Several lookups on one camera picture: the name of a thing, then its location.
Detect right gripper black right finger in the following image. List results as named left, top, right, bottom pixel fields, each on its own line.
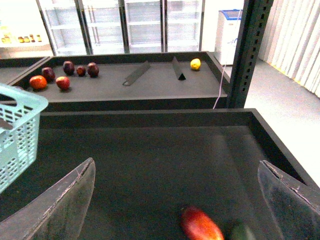
left=257, top=160, right=320, bottom=240

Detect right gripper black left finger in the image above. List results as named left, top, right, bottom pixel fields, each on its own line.
left=0, top=158, right=96, bottom=240

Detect turquoise plastic basket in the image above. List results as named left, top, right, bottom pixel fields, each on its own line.
left=0, top=83, right=49, bottom=192

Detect red yellow apple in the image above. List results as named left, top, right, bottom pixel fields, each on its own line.
left=55, top=76, right=70, bottom=90

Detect dark red apple behind orange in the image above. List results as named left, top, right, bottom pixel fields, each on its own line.
left=41, top=67, right=56, bottom=82

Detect small dark red apple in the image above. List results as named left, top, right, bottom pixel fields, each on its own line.
left=76, top=66, right=86, bottom=77

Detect dark red apple back centre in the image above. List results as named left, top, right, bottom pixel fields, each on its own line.
left=62, top=60, right=75, bottom=76

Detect dark red apple back right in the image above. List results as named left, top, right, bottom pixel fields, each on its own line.
left=87, top=62, right=100, bottom=78

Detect green fruit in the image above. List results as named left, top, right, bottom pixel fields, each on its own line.
left=229, top=223, right=256, bottom=240

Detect red mango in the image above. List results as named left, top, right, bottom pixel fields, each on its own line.
left=180, top=206, right=225, bottom=240

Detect lower black display tray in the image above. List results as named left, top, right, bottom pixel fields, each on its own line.
left=0, top=109, right=320, bottom=240

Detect black display tray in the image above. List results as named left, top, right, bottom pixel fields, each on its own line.
left=11, top=51, right=229, bottom=112
left=0, top=109, right=320, bottom=240

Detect orange fruit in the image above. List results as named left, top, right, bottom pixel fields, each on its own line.
left=29, top=75, right=48, bottom=90

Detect left upper black tray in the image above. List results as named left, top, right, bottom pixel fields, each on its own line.
left=0, top=56, right=50, bottom=84

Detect upper black display tray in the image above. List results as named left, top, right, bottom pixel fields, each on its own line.
left=11, top=51, right=229, bottom=112

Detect black divider strip left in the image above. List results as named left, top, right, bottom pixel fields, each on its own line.
left=122, top=60, right=151, bottom=87

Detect yellow lemon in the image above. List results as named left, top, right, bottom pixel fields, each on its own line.
left=190, top=58, right=201, bottom=71

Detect black triangular divider right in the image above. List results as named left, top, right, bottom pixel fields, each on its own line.
left=172, top=56, right=186, bottom=81

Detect grocery shelf with bottles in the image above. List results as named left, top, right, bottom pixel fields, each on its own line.
left=0, top=24, right=53, bottom=59

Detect glass door refrigerators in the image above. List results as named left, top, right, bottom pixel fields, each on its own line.
left=37, top=0, right=205, bottom=56

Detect white blue chest freezer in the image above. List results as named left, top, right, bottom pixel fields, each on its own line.
left=213, top=9, right=243, bottom=66

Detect white hanging cable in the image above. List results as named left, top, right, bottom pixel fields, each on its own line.
left=212, top=9, right=244, bottom=110

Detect dark metal shelf post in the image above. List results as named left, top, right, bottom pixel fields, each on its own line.
left=227, top=0, right=274, bottom=109

